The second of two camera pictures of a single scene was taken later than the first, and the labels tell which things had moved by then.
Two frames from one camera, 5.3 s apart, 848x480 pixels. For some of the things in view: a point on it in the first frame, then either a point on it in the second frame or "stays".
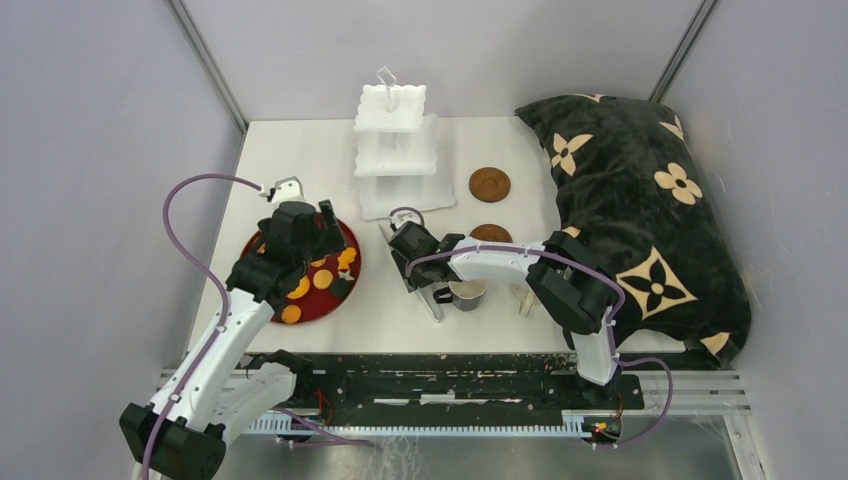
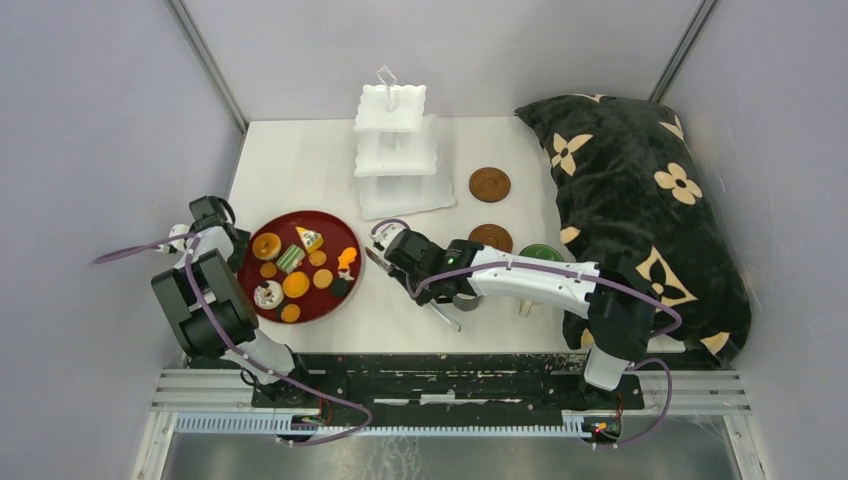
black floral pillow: (624, 181) stays
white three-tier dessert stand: (396, 159) stays
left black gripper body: (312, 249) → (236, 258)
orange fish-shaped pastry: (347, 256) stays
